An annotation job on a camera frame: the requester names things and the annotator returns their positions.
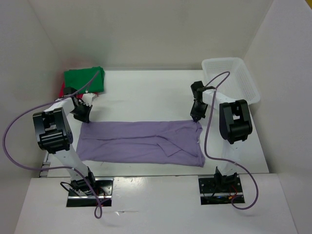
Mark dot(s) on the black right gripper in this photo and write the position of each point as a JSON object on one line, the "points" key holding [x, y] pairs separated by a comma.
{"points": [[197, 115]]}

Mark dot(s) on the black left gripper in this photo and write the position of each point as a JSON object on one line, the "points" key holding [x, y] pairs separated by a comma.
{"points": [[85, 117]]}

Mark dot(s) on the red t shirt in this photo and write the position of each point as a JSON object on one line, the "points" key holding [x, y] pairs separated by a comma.
{"points": [[61, 93]]}

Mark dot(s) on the green t shirt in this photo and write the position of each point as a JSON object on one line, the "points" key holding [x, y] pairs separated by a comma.
{"points": [[79, 77]]}

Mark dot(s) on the lavender t shirt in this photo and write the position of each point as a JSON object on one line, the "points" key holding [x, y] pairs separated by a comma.
{"points": [[155, 142]]}

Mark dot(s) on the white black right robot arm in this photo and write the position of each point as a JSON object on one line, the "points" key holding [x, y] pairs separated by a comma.
{"points": [[234, 126]]}

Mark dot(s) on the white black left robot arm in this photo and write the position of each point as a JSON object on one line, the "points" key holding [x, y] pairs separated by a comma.
{"points": [[54, 135]]}

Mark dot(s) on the white plastic basket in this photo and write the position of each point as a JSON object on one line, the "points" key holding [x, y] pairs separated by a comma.
{"points": [[239, 84]]}

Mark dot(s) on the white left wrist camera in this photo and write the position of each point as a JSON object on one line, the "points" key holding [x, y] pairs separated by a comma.
{"points": [[88, 98]]}

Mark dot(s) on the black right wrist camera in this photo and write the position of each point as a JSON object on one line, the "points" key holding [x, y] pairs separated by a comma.
{"points": [[197, 89]]}

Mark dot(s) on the aluminium table edge rail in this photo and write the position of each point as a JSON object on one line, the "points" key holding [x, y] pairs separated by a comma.
{"points": [[45, 167]]}

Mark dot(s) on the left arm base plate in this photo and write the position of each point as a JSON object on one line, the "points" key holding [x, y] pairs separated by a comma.
{"points": [[104, 192]]}

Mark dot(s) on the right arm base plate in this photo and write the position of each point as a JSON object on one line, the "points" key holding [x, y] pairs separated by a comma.
{"points": [[212, 193]]}

